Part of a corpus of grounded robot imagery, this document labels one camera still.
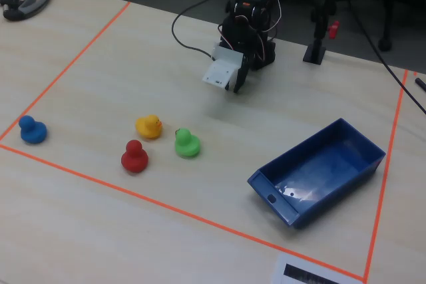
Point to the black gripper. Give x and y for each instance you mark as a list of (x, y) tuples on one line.
[(241, 76)]

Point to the red rubber duck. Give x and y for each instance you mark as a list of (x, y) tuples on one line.
[(134, 159)]

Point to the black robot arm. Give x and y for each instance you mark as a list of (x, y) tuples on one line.
[(263, 54)]

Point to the green rubber duck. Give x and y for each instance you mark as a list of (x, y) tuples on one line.
[(186, 146)]

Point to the yellow rubber duck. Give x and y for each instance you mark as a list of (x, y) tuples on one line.
[(148, 126)]

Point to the blue plastic box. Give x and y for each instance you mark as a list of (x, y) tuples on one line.
[(319, 171)]

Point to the blue rubber duck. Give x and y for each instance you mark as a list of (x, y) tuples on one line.
[(32, 131)]

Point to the red clamp knob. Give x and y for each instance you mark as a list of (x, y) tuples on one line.
[(333, 29)]

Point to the black office chair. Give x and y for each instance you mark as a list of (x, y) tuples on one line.
[(385, 44)]

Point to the orange tape border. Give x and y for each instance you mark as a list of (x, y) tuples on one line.
[(100, 182)]

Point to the black pen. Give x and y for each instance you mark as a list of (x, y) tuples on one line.
[(421, 84)]

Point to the white paper with black bar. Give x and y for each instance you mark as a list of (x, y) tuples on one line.
[(283, 274)]

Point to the white gripper camera box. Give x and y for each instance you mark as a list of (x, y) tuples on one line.
[(221, 68)]

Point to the black camera stand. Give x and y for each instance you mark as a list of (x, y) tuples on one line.
[(315, 52)]

